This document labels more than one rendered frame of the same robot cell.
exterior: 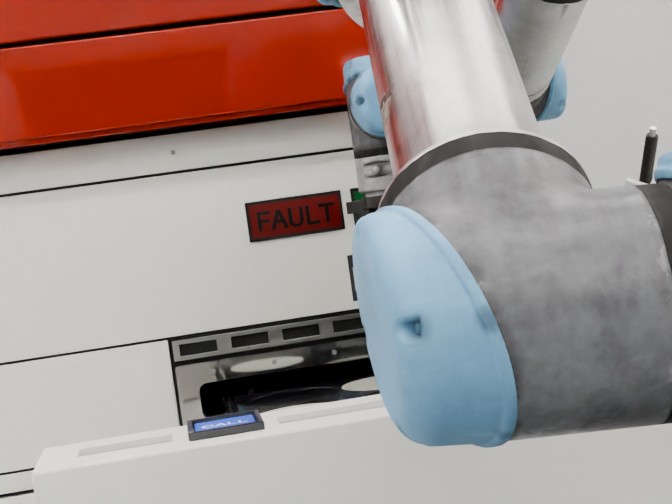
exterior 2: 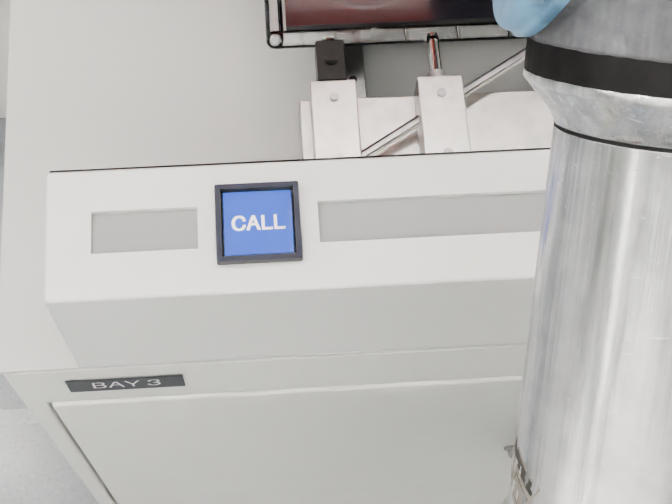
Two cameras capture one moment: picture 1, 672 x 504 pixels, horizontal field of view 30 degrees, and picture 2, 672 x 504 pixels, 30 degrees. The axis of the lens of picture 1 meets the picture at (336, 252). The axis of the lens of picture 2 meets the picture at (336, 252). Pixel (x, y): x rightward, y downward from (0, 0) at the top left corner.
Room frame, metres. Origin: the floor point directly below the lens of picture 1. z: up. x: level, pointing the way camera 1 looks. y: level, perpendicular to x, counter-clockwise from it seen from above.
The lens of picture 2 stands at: (0.60, 0.05, 1.72)
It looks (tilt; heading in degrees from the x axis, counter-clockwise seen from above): 67 degrees down; 0
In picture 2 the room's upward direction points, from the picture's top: 4 degrees clockwise
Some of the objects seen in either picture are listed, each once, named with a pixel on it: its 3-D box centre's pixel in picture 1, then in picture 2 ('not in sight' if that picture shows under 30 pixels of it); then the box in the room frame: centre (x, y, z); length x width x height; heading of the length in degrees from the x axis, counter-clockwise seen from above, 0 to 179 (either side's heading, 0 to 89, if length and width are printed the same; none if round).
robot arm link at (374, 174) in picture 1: (389, 175); not in sight; (1.41, -0.07, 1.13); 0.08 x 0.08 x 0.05
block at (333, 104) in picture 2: not in sight; (335, 135); (1.04, 0.05, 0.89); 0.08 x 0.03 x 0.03; 8
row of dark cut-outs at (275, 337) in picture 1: (351, 324); not in sight; (1.53, -0.01, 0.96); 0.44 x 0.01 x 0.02; 98
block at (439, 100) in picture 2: not in sight; (442, 130); (1.05, -0.03, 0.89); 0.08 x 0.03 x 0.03; 8
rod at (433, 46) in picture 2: not in sight; (434, 60); (1.11, -0.02, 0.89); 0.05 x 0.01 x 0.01; 8
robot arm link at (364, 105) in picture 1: (403, 99); not in sight; (1.31, -0.09, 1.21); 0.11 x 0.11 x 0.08; 1
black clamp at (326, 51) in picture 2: not in sight; (330, 65); (1.10, 0.06, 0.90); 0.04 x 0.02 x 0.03; 8
